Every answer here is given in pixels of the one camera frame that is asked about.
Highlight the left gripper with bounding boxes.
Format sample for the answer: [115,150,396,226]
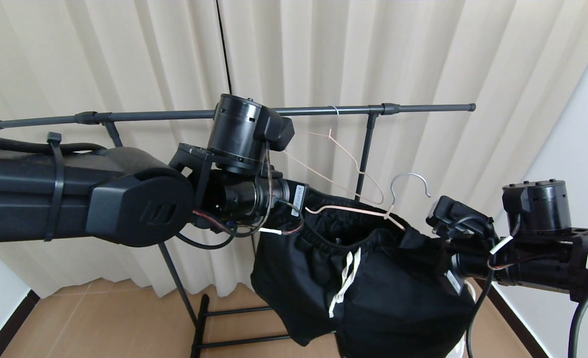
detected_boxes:
[256,177,308,224]

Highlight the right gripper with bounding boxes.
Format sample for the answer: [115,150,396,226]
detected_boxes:
[443,243,517,297]

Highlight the pink clothes hanger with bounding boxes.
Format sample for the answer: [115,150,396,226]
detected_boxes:
[282,128,385,205]
[305,173,431,232]

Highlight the black shorts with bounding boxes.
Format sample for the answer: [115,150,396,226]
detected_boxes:
[250,189,476,358]

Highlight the black clothes rack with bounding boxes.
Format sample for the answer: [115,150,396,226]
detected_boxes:
[0,103,476,358]

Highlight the beige curtain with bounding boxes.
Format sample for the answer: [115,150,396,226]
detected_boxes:
[0,0,588,299]

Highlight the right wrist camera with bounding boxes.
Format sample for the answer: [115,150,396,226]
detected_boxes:
[426,195,496,244]

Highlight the black cable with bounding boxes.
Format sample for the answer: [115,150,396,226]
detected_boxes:
[466,272,588,358]

